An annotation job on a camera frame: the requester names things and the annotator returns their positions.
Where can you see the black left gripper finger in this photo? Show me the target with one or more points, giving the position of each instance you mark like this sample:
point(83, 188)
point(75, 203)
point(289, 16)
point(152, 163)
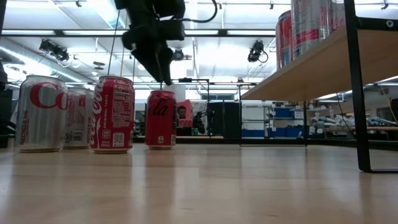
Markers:
point(167, 62)
point(149, 59)

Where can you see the red can with black lettering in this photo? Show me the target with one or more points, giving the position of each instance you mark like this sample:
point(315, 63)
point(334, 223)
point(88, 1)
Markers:
point(160, 130)

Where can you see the red Coca-Cola original can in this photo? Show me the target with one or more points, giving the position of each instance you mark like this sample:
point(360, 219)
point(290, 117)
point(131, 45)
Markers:
point(112, 124)

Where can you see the silver Diet Coke can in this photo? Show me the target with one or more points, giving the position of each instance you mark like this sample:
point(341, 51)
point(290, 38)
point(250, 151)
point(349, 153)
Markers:
point(40, 124)
point(77, 124)

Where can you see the red soda can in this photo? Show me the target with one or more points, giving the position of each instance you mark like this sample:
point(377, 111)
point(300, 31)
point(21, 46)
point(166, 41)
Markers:
point(284, 40)

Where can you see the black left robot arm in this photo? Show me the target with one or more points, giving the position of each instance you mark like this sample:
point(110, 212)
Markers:
point(140, 7)

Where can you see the white cylinder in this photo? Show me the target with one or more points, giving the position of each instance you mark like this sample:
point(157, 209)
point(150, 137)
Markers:
point(181, 93)

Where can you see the person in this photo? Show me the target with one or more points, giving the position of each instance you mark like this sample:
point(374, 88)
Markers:
point(182, 112)

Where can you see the black overhead crossbar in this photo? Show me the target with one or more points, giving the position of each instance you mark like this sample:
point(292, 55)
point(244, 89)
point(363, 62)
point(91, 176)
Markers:
point(222, 32)

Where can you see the black cabinet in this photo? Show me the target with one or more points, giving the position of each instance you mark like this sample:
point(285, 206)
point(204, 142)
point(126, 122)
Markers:
point(224, 121)

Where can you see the blue storage bin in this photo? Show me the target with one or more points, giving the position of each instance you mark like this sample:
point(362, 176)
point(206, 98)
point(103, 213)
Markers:
point(286, 132)
point(283, 112)
point(253, 133)

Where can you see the cluttered background workbench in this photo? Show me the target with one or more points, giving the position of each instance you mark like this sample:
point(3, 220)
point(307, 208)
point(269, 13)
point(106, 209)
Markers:
point(357, 128)

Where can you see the round black overhead camera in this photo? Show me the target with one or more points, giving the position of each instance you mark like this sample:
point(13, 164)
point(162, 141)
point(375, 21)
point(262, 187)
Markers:
point(179, 55)

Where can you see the black background metal frame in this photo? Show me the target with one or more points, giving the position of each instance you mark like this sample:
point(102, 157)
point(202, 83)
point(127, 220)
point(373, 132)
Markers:
point(186, 80)

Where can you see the wooden shelf with black frame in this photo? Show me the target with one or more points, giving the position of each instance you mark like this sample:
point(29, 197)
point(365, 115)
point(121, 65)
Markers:
point(311, 77)

